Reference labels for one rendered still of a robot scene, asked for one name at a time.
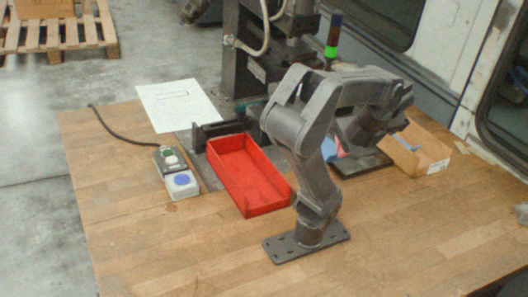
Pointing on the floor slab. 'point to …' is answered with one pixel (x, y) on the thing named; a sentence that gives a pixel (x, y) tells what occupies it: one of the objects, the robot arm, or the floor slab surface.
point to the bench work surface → (393, 192)
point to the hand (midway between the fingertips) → (340, 154)
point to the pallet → (9, 20)
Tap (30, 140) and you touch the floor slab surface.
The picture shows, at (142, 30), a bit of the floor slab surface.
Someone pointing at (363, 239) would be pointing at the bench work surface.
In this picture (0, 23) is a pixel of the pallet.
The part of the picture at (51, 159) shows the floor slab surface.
